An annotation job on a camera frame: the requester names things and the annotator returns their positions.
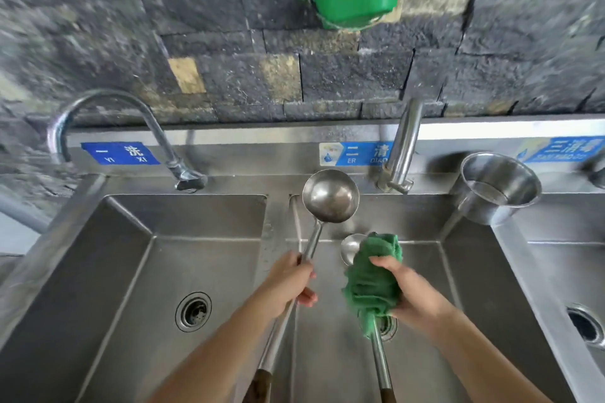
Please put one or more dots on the person's right hand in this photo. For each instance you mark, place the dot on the person's right hand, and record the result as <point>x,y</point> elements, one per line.
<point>420,303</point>

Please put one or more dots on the person's left hand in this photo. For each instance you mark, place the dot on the person's left hand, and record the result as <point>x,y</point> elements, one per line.
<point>286,284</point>

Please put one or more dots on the bright green cloth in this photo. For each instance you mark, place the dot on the bright green cloth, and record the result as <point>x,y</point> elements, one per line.
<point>373,284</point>

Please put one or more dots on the chrome gooseneck faucet red dot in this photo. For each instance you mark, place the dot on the chrome gooseneck faucet red dot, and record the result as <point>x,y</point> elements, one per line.
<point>156,133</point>

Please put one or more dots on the person's right forearm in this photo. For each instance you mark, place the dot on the person's right forearm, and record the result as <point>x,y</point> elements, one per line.
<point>487,369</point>

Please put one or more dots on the person's left forearm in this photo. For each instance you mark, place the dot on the person's left forearm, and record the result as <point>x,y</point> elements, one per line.
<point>212,360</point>

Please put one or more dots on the steel sink drain strainer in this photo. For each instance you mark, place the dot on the steel sink drain strainer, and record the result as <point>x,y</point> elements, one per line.
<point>193,312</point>
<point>390,327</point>

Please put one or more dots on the steel cylindrical cup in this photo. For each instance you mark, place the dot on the steel cylindrical cup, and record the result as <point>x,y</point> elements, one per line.
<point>496,190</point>

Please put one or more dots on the blue sign with droplet picture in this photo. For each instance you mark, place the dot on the blue sign with droplet picture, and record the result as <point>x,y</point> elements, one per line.
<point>354,154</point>

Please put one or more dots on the stainless steel sink unit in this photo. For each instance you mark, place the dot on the stainless steel sink unit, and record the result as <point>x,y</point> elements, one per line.
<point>142,251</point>

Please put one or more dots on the plain chrome gooseneck faucet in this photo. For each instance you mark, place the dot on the plain chrome gooseneck faucet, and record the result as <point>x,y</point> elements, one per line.
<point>406,143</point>

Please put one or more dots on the blue sign with yellow picture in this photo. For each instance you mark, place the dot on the blue sign with yellow picture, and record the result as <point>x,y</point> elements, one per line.
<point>562,150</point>

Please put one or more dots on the blue rectangular sign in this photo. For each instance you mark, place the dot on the blue rectangular sign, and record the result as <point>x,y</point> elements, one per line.
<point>118,153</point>

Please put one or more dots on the chrome faucet with filter tip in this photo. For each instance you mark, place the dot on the chrome faucet with filter tip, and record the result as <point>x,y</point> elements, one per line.
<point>598,178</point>

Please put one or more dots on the grey metal frame bar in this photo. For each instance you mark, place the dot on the grey metal frame bar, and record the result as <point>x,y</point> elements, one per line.
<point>23,214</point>

